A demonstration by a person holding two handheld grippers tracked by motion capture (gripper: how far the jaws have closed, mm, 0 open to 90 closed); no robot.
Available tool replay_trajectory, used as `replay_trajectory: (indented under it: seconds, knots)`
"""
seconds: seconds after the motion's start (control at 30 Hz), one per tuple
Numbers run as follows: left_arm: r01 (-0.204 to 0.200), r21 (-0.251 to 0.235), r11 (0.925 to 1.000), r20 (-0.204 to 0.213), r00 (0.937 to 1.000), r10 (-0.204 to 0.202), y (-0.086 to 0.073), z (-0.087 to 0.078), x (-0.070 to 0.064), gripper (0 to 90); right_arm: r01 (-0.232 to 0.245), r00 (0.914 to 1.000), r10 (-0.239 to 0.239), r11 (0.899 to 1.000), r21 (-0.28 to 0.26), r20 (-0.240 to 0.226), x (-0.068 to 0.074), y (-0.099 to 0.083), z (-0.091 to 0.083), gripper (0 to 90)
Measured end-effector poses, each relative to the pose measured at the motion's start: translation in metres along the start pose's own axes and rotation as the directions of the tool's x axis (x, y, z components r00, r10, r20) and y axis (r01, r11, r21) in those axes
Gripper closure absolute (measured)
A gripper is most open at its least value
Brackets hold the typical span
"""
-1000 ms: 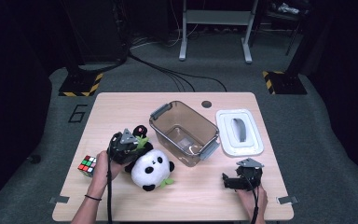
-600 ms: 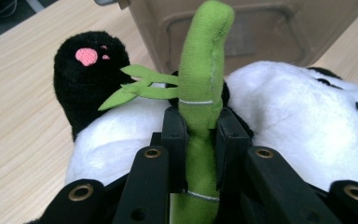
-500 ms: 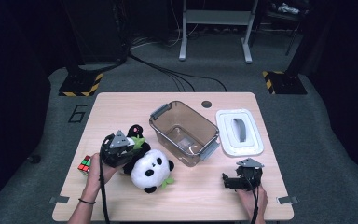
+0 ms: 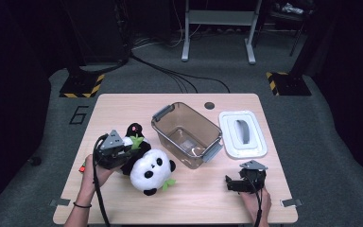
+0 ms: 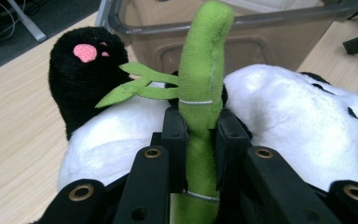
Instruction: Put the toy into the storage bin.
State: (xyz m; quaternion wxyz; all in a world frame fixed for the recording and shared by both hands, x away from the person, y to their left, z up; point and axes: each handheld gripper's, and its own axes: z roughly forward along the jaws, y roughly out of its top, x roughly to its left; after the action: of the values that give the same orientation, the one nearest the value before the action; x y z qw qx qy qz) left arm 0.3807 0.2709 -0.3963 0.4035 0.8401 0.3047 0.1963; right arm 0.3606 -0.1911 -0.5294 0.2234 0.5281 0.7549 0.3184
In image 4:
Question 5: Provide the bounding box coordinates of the brown transparent storage box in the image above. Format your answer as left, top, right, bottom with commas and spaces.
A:
150, 100, 224, 170

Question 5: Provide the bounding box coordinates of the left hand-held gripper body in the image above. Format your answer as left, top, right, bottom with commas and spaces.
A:
92, 129, 130, 170

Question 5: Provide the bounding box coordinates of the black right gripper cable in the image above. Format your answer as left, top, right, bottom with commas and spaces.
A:
245, 175, 265, 227

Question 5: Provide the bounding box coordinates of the person's left hand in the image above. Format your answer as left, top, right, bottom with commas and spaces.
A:
80, 153, 121, 197

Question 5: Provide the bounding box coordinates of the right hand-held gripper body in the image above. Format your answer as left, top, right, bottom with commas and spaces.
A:
238, 159, 268, 195

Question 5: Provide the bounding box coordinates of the small black floor object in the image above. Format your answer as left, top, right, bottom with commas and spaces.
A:
27, 156, 43, 167

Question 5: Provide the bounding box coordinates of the black yellow striped stand base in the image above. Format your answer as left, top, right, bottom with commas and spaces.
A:
59, 72, 106, 99
266, 71, 313, 97

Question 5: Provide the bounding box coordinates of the black floor cable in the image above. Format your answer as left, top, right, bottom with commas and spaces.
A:
129, 51, 232, 95
129, 53, 199, 94

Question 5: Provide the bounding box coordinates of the panda plush toy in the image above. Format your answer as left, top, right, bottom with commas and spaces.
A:
119, 122, 178, 198

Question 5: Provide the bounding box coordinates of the person's right hand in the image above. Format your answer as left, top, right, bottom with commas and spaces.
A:
238, 186, 272, 219

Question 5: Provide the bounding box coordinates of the white metal frame stand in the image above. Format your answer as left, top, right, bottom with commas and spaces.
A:
181, 0, 264, 66

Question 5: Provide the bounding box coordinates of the black wrist band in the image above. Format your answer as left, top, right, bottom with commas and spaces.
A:
72, 201, 94, 210

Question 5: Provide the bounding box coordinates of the dark chair with cloth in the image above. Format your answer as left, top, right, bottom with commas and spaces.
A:
264, 0, 317, 59

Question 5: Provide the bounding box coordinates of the grey metal table bracket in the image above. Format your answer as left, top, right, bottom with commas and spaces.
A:
280, 198, 303, 208
49, 198, 72, 208

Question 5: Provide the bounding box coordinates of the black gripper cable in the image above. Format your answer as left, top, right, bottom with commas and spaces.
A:
245, 175, 265, 227
91, 133, 112, 227

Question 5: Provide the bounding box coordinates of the white lid with grey handle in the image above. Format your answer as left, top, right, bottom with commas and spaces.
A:
217, 110, 268, 160

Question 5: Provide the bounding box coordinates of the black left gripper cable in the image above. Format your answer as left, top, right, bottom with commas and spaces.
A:
91, 133, 112, 227

